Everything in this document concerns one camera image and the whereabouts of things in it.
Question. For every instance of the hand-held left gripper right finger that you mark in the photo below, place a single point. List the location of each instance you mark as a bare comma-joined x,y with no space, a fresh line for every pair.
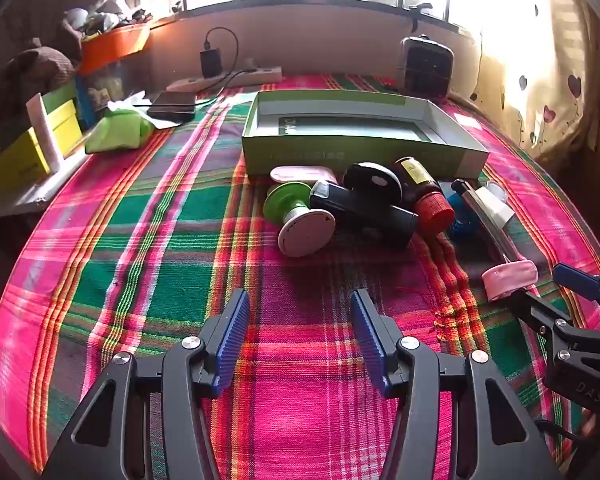
370,345

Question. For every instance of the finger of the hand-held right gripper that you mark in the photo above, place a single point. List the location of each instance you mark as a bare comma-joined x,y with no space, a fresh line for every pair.
580,280
532,307

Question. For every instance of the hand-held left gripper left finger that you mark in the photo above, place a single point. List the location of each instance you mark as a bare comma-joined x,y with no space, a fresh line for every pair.
232,342

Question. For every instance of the pink plastic clip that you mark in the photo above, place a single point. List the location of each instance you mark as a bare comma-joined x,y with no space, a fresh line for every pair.
505,280
295,175

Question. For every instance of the silver and black bar tool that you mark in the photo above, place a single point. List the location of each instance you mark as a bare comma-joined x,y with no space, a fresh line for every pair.
495,240

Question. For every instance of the white charger adapter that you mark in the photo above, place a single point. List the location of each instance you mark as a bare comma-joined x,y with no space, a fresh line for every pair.
497,212

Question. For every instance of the translucent white plastic cap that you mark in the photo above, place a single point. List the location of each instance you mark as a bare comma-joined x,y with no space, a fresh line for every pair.
497,191

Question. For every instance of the black rectangular gadget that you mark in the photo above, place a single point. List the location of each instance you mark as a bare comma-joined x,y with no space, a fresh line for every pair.
360,220

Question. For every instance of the green and white spool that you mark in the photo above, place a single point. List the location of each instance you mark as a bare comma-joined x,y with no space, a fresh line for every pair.
305,232

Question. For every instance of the brown bottle with red cap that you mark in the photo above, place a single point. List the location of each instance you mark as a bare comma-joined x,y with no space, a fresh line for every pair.
420,185

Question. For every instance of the round black and white gadget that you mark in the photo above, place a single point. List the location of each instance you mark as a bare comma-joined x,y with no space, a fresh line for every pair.
365,177

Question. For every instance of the green cardboard box tray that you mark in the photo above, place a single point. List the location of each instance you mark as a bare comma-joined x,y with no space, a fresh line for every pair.
330,155

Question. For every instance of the blue plastic item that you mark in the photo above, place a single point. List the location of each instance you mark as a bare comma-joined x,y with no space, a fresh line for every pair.
462,220

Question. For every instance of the cream curtain with hearts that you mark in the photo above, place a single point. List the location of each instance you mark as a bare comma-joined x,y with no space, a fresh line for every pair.
530,85

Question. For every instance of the green tissue pack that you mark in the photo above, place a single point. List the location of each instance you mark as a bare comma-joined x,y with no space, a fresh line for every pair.
115,132

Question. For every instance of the black smartphone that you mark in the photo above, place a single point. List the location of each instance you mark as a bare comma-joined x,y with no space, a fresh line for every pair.
172,105

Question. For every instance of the white ledge board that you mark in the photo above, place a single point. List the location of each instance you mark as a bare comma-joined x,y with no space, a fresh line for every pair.
30,195

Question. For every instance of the grey desktop fan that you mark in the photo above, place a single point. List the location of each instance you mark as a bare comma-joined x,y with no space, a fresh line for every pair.
425,67

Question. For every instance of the white power strip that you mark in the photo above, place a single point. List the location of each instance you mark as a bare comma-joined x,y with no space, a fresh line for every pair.
260,75

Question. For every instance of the yellow and green box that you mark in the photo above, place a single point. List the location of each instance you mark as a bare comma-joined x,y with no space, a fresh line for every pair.
20,160

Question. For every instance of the blue flat box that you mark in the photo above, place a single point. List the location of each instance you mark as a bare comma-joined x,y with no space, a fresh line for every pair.
83,102

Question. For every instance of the white tube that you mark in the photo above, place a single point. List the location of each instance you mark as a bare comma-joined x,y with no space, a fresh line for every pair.
45,130

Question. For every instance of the clear plastic storage box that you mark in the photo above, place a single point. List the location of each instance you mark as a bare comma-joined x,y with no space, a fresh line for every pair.
105,85

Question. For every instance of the black window hook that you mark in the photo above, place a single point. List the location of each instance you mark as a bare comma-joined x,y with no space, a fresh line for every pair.
416,17

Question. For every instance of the brown patterned cloth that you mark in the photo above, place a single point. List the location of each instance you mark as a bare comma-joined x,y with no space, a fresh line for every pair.
35,65

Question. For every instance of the assorted clutter pile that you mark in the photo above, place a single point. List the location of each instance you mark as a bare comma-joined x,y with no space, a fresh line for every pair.
100,15

